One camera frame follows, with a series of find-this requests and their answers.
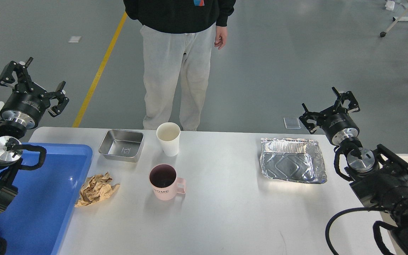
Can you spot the pink mug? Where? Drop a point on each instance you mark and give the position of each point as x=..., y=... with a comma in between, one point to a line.
x=165, y=182

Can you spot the blue plastic tray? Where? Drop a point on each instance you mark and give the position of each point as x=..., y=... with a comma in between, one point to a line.
x=36, y=221

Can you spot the small stainless steel tray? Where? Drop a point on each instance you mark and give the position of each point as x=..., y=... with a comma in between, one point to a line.
x=122, y=145

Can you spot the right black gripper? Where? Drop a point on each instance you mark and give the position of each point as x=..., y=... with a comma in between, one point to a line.
x=337, y=127

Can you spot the person's hand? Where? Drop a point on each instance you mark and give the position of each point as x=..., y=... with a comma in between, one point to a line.
x=221, y=37

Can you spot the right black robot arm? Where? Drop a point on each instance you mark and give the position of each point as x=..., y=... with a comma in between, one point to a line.
x=379, y=177

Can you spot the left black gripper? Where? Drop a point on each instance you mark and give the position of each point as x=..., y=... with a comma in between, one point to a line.
x=25, y=105

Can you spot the aluminium foil tray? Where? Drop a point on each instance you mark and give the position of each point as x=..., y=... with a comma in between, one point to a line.
x=295, y=160

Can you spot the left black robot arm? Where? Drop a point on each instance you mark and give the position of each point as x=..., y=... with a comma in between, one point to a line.
x=15, y=156

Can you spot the white paper cup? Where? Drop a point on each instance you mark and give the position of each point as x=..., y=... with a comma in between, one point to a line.
x=168, y=134

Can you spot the person in black hoodie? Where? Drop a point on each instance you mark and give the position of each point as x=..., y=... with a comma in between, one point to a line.
x=178, y=37

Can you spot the crumpled brown paper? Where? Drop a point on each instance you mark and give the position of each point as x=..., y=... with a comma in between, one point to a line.
x=95, y=189

